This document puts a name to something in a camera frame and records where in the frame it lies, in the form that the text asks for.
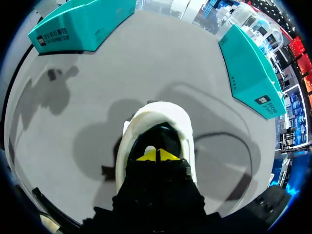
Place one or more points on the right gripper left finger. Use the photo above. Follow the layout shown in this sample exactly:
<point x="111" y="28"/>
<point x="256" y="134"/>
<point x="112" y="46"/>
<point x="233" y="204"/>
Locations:
<point x="142" y="180"/>

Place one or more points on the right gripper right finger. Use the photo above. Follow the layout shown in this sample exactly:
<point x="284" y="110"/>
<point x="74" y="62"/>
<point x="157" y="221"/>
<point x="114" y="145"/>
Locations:
<point x="175" y="180"/>

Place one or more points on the white shoe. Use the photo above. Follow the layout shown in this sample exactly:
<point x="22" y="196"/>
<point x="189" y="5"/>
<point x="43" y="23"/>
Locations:
<point x="159" y="119"/>

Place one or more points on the teal box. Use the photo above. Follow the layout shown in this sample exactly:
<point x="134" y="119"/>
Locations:
<point x="85" y="24"/>
<point x="251" y="75"/>

